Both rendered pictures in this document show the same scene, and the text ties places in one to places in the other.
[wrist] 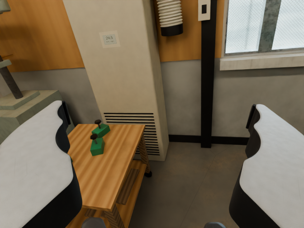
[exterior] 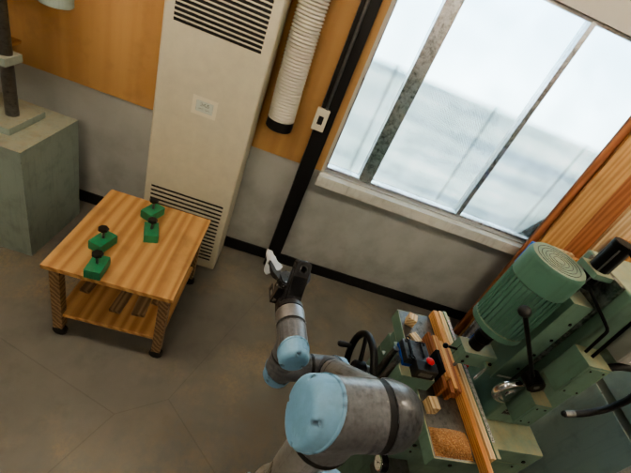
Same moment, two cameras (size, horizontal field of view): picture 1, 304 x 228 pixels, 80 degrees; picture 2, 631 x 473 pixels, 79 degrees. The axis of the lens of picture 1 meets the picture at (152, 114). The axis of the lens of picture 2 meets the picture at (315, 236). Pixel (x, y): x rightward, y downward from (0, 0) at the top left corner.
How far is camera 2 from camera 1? 104 cm
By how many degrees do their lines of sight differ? 24
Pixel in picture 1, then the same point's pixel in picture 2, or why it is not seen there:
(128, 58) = (218, 137)
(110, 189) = (171, 283)
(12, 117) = (13, 151)
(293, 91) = (377, 231)
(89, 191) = (146, 280)
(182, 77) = (270, 174)
